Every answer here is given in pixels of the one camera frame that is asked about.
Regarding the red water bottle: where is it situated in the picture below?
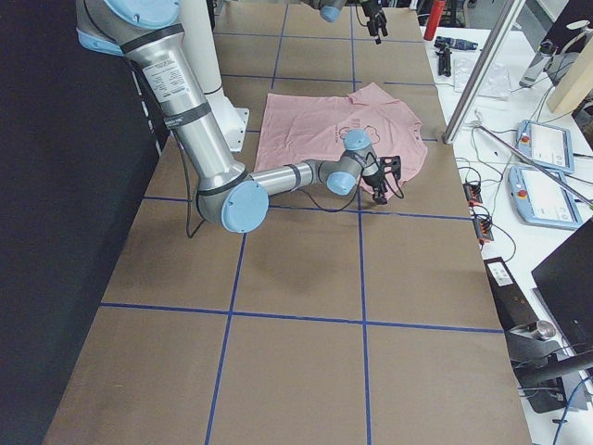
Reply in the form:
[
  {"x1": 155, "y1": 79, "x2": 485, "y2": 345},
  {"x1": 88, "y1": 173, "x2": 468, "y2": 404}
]
[{"x1": 423, "y1": 0, "x2": 446, "y2": 41}]

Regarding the near teach pendant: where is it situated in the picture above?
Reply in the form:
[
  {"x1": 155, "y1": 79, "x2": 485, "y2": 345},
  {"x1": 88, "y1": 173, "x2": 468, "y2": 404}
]
[{"x1": 508, "y1": 165, "x2": 583, "y2": 230}]

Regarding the teach pendant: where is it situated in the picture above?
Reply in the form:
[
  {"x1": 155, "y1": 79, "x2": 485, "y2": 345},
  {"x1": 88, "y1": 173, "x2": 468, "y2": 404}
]
[
  {"x1": 516, "y1": 120, "x2": 574, "y2": 173},
  {"x1": 508, "y1": 165, "x2": 583, "y2": 230}
]

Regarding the brown paper table cover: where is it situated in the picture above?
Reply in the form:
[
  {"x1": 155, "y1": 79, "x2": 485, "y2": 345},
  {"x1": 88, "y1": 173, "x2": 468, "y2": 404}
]
[{"x1": 44, "y1": 3, "x2": 531, "y2": 444}]

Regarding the clear plastic bag with paper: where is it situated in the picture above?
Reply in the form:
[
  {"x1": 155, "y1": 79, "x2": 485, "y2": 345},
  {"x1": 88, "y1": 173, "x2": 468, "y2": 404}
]
[{"x1": 451, "y1": 56, "x2": 511, "y2": 100}]

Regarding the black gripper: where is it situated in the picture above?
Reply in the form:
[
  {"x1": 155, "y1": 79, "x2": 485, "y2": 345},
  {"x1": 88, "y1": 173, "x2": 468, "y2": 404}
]
[
  {"x1": 362, "y1": 159, "x2": 387, "y2": 205},
  {"x1": 361, "y1": 3, "x2": 387, "y2": 45}
]

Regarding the folded blue umbrella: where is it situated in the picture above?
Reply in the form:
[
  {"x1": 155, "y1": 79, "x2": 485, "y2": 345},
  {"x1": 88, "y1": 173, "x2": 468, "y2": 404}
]
[{"x1": 435, "y1": 36, "x2": 478, "y2": 51}]

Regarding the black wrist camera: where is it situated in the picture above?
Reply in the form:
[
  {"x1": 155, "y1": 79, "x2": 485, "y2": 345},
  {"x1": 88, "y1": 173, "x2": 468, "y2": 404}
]
[{"x1": 379, "y1": 156, "x2": 401, "y2": 181}]

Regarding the black monitor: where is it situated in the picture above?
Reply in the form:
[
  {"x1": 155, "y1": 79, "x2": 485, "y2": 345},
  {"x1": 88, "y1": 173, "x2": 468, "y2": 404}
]
[{"x1": 532, "y1": 221, "x2": 592, "y2": 344}]

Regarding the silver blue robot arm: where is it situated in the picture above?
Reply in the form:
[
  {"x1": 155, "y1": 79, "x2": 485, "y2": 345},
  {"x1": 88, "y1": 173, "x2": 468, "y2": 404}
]
[
  {"x1": 303, "y1": 0, "x2": 388, "y2": 45},
  {"x1": 76, "y1": 1, "x2": 387, "y2": 233}
]

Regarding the pink t-shirt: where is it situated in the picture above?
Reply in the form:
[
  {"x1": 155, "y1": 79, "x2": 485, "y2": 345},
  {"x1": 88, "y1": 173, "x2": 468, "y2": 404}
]
[{"x1": 253, "y1": 83, "x2": 427, "y2": 196}]

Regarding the far teach pendant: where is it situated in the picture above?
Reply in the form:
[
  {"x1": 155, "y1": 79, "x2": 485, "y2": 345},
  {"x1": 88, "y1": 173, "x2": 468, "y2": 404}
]
[{"x1": 516, "y1": 120, "x2": 574, "y2": 173}]

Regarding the black folded tripod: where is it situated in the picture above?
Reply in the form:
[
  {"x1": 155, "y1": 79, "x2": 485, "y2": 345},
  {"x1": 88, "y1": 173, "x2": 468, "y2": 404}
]
[{"x1": 436, "y1": 44, "x2": 451, "y2": 77}]

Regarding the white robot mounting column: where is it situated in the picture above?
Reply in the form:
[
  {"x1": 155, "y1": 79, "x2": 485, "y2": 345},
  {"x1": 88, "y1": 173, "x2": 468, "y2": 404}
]
[{"x1": 179, "y1": 0, "x2": 249, "y2": 153}]

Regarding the black box with white label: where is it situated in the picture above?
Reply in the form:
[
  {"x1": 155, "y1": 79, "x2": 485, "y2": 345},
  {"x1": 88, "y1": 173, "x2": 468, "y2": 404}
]
[{"x1": 484, "y1": 257, "x2": 538, "y2": 331}]

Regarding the orange black power strip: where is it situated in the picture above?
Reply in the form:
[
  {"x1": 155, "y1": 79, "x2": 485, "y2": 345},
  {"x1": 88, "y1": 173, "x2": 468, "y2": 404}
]
[{"x1": 462, "y1": 182, "x2": 494, "y2": 246}]

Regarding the aluminium frame post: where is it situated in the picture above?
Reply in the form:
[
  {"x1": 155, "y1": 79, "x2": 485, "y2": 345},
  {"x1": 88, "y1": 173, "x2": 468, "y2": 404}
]
[{"x1": 442, "y1": 0, "x2": 525, "y2": 145}]

